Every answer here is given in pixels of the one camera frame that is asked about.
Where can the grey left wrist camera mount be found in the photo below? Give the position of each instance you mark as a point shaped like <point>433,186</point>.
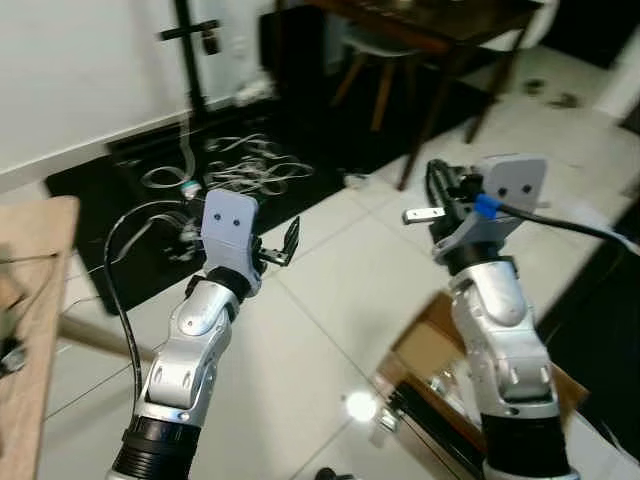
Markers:
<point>230,225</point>

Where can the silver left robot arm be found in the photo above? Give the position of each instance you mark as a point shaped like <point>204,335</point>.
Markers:
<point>190,335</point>

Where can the black pole stand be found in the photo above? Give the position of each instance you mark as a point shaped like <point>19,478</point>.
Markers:
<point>190,60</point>

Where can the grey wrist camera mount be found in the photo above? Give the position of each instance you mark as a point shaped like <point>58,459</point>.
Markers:
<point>230,225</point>
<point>515,185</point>

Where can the brown cardboard box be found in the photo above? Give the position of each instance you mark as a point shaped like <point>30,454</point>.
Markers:
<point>430,350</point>

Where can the small dark floor scrap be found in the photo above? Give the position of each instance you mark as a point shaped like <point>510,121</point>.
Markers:
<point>535,85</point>

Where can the black furniture block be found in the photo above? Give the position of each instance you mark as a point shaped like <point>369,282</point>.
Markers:
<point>600,330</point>

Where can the black robot foot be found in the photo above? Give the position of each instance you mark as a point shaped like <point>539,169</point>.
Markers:
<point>335,474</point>

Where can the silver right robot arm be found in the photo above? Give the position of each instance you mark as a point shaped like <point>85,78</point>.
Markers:
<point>505,340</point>

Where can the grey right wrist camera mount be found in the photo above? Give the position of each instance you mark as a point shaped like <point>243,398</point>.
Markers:
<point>515,185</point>

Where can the light wooden table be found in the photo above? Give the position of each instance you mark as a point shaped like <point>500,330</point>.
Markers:
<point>40,300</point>

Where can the dark wooden table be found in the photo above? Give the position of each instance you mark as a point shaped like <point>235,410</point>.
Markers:
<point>440,25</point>

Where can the larger dark floor scrap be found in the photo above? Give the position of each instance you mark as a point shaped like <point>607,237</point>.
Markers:
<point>566,100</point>

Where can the white chair with wooden legs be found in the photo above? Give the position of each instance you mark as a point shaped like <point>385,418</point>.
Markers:
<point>375,50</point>

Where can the black floor mat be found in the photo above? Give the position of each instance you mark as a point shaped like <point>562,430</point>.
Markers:
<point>330,140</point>

